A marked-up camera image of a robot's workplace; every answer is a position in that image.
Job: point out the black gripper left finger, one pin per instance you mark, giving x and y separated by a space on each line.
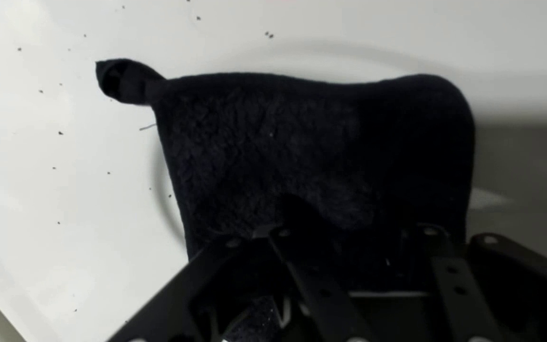
299 286

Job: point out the white washing machine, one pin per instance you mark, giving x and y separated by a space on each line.
71 191

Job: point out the black terry cloth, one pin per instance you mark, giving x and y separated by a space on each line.
299 145

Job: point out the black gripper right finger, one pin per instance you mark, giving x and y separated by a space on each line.
508 286

